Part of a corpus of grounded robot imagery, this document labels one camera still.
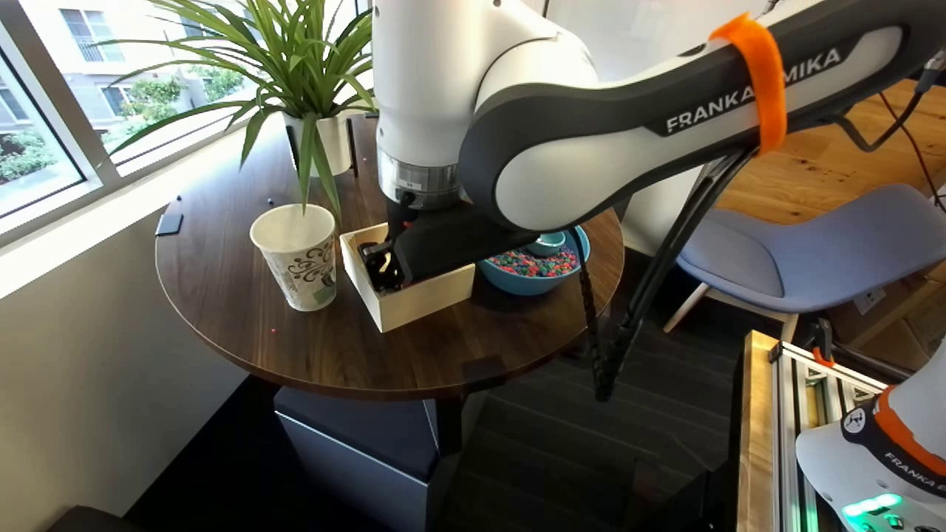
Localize blue bowl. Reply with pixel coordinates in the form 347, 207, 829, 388
477, 222, 594, 302

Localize thin dark wire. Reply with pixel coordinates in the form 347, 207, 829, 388
873, 88, 940, 212

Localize white plant pot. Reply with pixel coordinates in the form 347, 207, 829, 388
284, 110, 360, 181

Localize blue grey shell chair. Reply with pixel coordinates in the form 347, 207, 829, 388
659, 184, 946, 343

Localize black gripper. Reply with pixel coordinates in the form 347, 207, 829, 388
357, 190, 446, 294

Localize green spiky plant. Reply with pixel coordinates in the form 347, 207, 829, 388
99, 0, 381, 216

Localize light wooden box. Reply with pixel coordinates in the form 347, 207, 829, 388
337, 219, 479, 334

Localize orange velcro strap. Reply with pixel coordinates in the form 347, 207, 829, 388
708, 11, 792, 157

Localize colourful candy pieces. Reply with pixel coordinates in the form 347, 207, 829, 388
488, 244, 587, 280

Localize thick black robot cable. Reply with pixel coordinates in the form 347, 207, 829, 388
573, 52, 946, 405

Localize aluminium and wood frame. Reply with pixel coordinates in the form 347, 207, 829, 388
737, 327, 890, 532

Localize white robot base orange band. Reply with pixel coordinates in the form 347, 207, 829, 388
792, 337, 946, 532

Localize grey blue storage box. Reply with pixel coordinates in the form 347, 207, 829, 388
272, 380, 440, 532

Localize patterned paper cup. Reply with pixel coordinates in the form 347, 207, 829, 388
248, 200, 343, 315

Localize teal measuring scoop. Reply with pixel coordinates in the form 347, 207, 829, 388
526, 228, 573, 259

